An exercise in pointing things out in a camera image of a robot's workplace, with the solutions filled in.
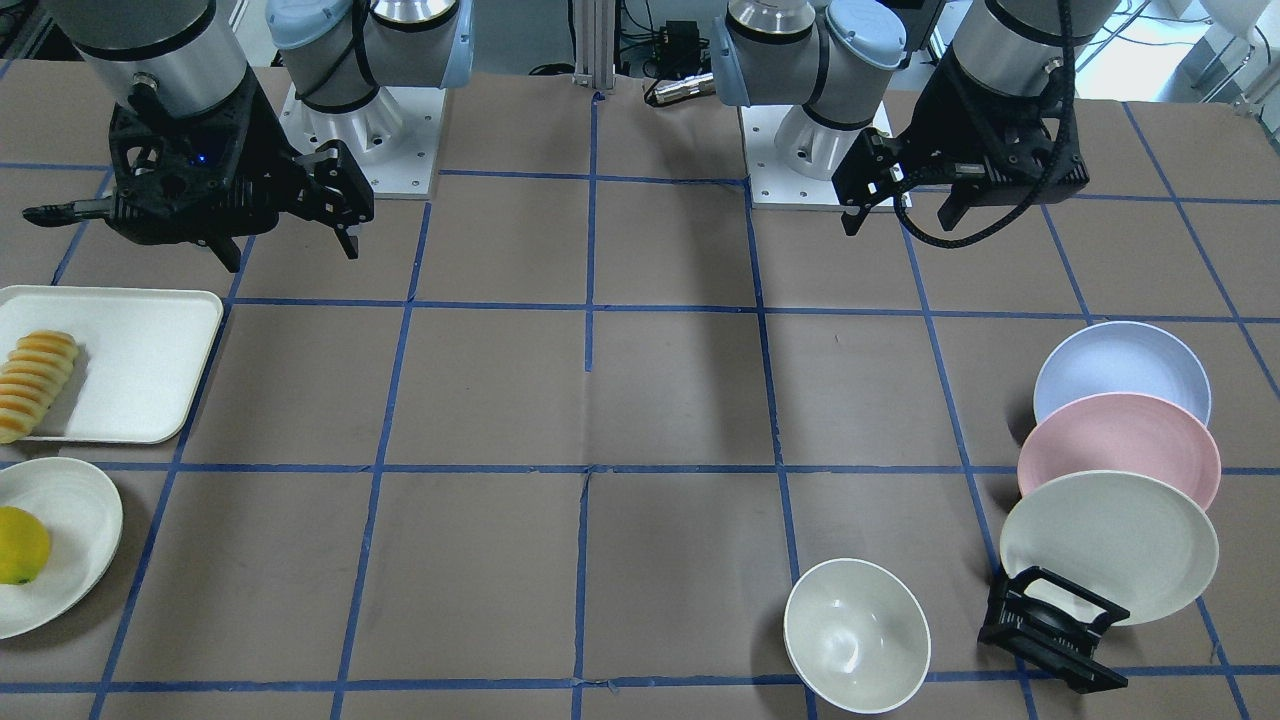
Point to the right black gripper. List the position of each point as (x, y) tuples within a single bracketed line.
[(262, 136)]

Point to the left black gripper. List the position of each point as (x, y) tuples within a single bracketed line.
[(934, 125)]

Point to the yellow spiral bread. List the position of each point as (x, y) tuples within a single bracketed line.
[(32, 376)]

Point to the blue plate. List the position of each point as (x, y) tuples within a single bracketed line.
[(1133, 357)]

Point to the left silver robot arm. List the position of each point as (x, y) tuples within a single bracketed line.
[(836, 62)]

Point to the pink plate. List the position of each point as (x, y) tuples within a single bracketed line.
[(1123, 431)]

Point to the white plate under lemon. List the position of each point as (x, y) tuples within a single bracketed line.
[(80, 506)]

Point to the cream plate in rack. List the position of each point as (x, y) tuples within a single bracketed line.
[(1132, 540)]

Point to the black plate rack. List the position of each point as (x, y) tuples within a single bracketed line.
[(1045, 635)]

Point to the white rectangular tray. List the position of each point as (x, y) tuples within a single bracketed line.
[(141, 357)]

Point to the yellow lemon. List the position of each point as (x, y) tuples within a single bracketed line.
[(25, 546)]

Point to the white bowl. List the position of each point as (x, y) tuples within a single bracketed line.
[(857, 636)]

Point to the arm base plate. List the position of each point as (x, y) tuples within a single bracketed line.
[(395, 138), (780, 170)]

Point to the aluminium frame post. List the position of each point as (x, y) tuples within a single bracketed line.
[(594, 36)]

